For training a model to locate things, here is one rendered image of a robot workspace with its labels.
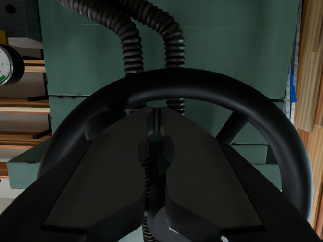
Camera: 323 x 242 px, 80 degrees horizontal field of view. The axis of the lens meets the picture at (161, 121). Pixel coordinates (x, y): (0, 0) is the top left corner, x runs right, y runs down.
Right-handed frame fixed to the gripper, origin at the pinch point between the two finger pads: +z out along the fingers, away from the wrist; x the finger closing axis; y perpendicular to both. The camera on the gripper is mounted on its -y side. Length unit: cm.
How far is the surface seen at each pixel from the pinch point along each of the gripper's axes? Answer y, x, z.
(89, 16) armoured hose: -3.9, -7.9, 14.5
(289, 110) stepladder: 45, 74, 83
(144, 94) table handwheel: 1.2, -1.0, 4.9
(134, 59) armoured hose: 0.0, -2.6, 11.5
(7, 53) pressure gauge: 1.3, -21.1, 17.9
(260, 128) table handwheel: 4.3, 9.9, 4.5
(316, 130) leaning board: 79, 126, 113
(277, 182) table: 25.5, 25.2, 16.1
